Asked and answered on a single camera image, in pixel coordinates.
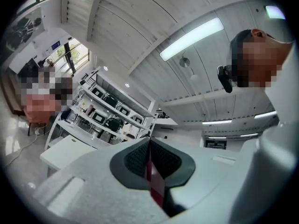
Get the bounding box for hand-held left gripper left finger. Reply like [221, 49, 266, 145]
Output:
[34, 137, 171, 224]

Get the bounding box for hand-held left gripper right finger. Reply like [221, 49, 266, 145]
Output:
[149, 137, 245, 224]

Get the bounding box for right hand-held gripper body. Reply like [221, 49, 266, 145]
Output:
[233, 122, 298, 220]

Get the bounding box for white table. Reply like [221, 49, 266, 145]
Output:
[39, 134, 112, 178]

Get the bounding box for long ceiling light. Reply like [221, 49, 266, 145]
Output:
[202, 119, 233, 126]
[254, 110, 278, 119]
[159, 17, 225, 62]

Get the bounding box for white metal shelving rack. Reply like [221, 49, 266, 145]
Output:
[44, 65, 157, 150]

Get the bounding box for black bag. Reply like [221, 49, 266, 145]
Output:
[105, 116, 124, 132]
[103, 94, 119, 107]

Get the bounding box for white appliance with black screen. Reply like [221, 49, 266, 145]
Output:
[130, 115, 143, 126]
[90, 86, 105, 98]
[117, 105, 131, 117]
[92, 112, 108, 126]

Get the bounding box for pink cloth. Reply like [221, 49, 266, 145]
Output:
[24, 93, 69, 125]

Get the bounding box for person's head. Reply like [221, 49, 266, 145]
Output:
[230, 28, 294, 89]

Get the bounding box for silver pendant lamp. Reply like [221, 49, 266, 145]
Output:
[179, 56, 191, 68]

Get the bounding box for large window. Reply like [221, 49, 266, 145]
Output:
[48, 38, 91, 74]

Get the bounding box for white floor cable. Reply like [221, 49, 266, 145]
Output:
[5, 133, 39, 167]

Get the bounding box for black head camera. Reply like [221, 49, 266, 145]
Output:
[216, 65, 235, 94]

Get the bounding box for dark wall poster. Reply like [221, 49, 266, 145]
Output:
[6, 12, 45, 54]

